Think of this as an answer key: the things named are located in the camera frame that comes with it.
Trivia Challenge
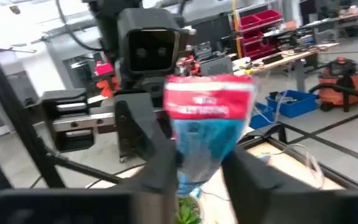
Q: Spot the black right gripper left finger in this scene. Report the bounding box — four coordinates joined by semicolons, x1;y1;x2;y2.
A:
118;138;180;224

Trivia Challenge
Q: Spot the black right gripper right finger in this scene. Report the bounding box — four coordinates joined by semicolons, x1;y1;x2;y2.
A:
224;146;332;224

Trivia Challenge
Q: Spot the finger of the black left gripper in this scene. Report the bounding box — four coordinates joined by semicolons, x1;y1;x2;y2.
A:
114;91;168;162

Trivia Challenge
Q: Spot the red and blue granola bar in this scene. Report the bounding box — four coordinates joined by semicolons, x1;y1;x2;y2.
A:
163;73;258;198

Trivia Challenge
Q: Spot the green succulent in pot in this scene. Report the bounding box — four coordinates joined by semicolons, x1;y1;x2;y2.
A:
174;195;203;224

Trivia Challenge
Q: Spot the pink and orange object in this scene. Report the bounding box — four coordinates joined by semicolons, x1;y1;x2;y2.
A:
93;60;121;98

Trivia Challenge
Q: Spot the clear plastic container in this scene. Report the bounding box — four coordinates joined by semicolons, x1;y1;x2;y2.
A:
268;142;326;190

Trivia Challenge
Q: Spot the blue plastic bin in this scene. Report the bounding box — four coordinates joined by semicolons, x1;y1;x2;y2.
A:
265;89;318;119
249;102;275;130

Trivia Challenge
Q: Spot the orange shop vacuum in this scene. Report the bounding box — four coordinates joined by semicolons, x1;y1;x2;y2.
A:
316;55;358;113

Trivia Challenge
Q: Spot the wooden workbench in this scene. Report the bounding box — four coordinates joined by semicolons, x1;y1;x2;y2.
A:
234;42;341;93

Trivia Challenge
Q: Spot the yellow vertical pole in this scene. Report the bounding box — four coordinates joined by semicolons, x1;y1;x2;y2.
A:
231;0;243;58

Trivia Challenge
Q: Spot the red storage bin shelf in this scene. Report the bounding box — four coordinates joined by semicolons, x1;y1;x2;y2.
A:
239;9;284;60

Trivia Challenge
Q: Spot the white cable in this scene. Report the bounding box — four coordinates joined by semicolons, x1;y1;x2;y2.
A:
253;93;293;125

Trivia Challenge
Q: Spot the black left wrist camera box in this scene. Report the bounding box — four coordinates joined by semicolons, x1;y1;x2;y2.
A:
116;7;190;77

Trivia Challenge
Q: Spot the black vacuum hose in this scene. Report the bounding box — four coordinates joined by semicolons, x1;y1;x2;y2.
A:
308;83;358;101

